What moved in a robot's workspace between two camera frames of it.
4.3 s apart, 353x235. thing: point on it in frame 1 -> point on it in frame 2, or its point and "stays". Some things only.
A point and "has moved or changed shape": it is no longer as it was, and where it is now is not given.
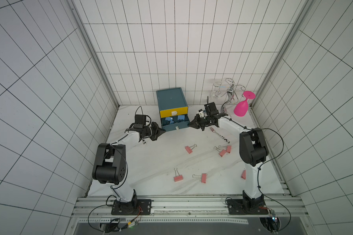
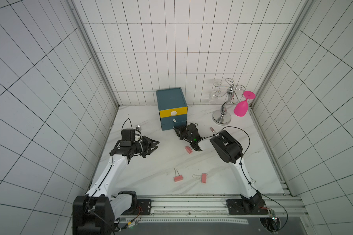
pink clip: x=179 y=177 stays
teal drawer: x=177 y=124 has moved or changed shape
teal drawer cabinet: x=173 y=108 stays
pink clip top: x=188 y=149 stays
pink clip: x=203 y=177 stays
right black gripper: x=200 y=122 -> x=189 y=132
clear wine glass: x=213 y=97 stays
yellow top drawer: x=174 y=112 stays
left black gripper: x=158 y=131 -> x=147 y=141
